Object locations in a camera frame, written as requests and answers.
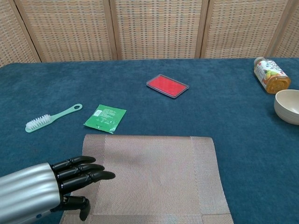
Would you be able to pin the wicker folding screen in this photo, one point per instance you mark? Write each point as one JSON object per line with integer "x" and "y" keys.
{"x": 151, "y": 28}

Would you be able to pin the blue carpet table cover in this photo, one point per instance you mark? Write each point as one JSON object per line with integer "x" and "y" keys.
{"x": 46, "y": 81}

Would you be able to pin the mint green brush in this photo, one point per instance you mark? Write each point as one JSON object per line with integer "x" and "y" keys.
{"x": 56, "y": 116}

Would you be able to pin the beige bowl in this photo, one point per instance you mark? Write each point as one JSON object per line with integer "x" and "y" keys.
{"x": 287, "y": 109}

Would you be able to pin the green sachet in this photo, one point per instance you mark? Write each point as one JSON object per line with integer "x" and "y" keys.
{"x": 105, "y": 117}

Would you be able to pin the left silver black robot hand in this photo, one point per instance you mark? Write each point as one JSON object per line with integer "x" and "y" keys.
{"x": 28, "y": 186}

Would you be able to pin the brown woven placemat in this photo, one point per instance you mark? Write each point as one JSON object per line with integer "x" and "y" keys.
{"x": 158, "y": 175}

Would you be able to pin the red card in clear case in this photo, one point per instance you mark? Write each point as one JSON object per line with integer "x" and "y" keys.
{"x": 167, "y": 85}

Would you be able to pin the yellow juice bottle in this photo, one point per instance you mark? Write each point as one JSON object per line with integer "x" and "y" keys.
{"x": 272, "y": 74}

